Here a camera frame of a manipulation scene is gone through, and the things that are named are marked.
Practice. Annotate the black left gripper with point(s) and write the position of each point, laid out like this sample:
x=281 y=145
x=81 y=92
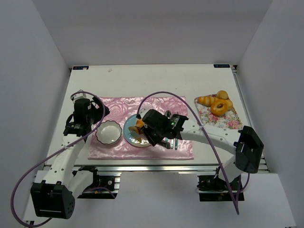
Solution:
x=100 y=111

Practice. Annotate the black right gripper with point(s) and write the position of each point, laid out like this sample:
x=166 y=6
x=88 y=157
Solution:
x=149 y=134

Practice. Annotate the toasted bread slice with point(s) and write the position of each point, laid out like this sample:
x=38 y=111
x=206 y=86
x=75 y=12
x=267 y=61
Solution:
x=137 y=133

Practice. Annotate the metal tongs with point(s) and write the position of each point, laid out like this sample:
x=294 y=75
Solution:
x=165 y=144

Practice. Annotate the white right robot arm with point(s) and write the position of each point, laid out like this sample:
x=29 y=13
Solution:
x=244 y=145

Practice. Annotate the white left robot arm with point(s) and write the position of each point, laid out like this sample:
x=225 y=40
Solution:
x=55 y=195

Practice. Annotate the striped long bread roll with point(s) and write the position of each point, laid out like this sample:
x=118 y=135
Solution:
x=206 y=100

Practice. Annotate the round bread bun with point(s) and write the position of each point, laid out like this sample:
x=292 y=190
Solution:
x=222 y=95

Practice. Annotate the round bread behind donut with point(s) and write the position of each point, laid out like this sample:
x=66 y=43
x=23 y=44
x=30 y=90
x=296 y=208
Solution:
x=229 y=104

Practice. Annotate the white scalloped bowl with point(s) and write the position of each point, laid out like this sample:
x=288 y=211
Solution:
x=108 y=132

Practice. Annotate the blue and cream plate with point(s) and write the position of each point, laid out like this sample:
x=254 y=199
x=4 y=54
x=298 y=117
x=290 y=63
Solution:
x=131 y=121

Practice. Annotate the left blue table label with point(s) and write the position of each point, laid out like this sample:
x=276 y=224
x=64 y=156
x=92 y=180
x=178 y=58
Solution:
x=80 y=67

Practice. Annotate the blue table label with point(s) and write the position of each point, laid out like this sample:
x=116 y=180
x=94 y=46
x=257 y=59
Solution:
x=221 y=65
x=80 y=67

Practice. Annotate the glazed donut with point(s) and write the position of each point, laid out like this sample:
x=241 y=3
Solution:
x=219 y=107

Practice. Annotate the floral rectangular tray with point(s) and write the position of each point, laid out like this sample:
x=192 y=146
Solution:
x=230 y=120

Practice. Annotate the right blue table label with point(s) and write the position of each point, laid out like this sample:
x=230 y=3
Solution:
x=221 y=65

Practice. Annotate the teal handled spoon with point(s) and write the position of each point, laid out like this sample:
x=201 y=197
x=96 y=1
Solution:
x=168 y=115

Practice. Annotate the teal handled knife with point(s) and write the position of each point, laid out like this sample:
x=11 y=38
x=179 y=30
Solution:
x=176 y=144

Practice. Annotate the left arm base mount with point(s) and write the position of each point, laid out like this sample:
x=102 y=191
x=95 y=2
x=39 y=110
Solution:
x=104 y=186

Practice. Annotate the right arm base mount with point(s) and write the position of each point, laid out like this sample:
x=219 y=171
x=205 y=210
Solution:
x=213 y=189

